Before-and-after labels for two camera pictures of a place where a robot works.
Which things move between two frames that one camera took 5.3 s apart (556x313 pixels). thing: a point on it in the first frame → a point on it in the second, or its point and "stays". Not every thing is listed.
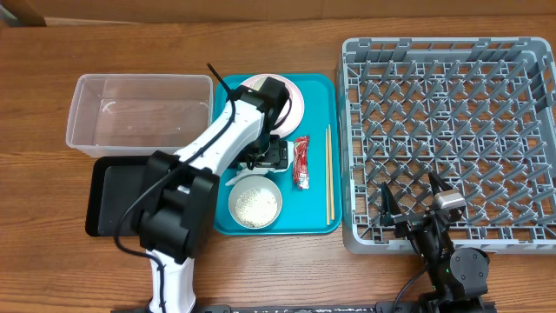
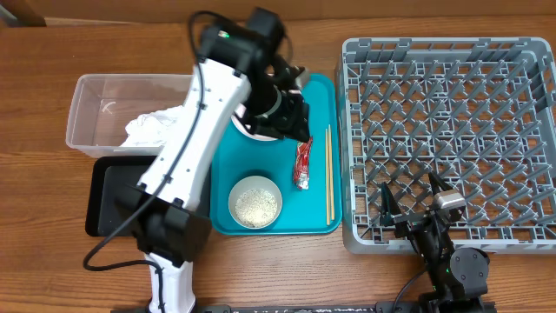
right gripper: [389, 213] stays
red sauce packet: [301, 162] stays
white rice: [256, 207] stays
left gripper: [278, 155] → [291, 123]
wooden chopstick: [327, 180] stays
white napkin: [247, 170] → [154, 129]
